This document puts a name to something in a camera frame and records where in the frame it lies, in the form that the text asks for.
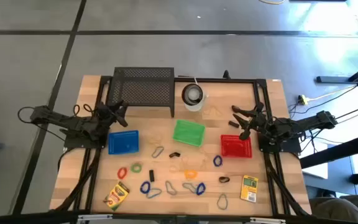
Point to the red plastic basket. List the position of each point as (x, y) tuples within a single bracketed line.
[(235, 147)]

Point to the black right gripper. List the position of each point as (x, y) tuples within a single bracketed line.
[(259, 121)]

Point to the yellow power plug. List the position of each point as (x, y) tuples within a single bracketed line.
[(303, 100)]

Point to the green plastic basket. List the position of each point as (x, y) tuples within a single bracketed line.
[(188, 133)]

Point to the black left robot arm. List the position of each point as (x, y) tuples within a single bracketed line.
[(73, 123)]

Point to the black aluminium table frame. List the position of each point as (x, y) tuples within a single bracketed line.
[(228, 80)]

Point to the white cylinder with black rim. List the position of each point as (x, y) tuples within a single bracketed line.
[(194, 107)]

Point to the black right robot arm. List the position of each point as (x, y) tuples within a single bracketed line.
[(303, 124)]

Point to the yellow green crayon box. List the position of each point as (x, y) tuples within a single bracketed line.
[(117, 196)]

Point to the black mesh metal shelf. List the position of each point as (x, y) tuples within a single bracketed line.
[(141, 87)]

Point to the black rectangular block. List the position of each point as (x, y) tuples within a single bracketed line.
[(171, 155)]

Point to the silver metal bracket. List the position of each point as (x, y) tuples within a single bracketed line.
[(95, 217), (267, 220)]

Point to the yellow card package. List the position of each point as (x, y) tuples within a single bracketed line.
[(249, 189)]

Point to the yellow rubber band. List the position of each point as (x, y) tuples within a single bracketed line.
[(212, 107)]

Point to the black knob on frame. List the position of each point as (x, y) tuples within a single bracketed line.
[(226, 74)]

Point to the blue plastic basket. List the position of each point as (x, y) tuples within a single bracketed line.
[(123, 143)]

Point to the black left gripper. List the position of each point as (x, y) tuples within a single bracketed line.
[(107, 113)]

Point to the person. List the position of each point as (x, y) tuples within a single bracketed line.
[(337, 210)]

